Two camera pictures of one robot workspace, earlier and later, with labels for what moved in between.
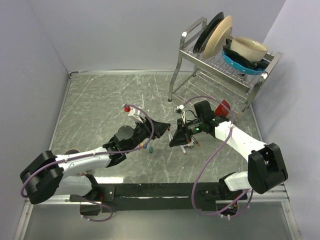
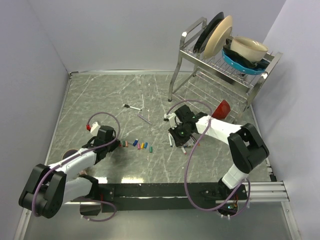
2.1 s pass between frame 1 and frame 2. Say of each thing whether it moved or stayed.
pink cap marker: stayed
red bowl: stayed
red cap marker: stayed
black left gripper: moved
